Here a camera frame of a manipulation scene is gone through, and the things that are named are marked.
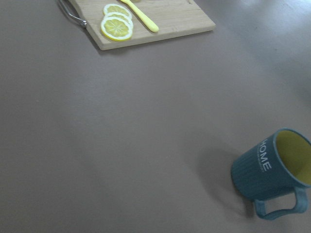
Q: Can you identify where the blue mug with yellow interior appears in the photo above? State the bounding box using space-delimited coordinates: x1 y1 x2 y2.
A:
231 128 311 220

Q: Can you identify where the lemon slice front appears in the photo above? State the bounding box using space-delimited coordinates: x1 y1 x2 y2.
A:
101 17 133 41

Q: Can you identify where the lemon slice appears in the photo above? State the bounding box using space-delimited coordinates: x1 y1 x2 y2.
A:
103 3 132 19
101 17 133 41

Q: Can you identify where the wooden cutting board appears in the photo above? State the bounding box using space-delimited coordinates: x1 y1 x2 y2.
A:
59 0 216 50

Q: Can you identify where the lemon slice middle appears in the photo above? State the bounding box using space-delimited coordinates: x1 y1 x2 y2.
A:
103 3 132 19

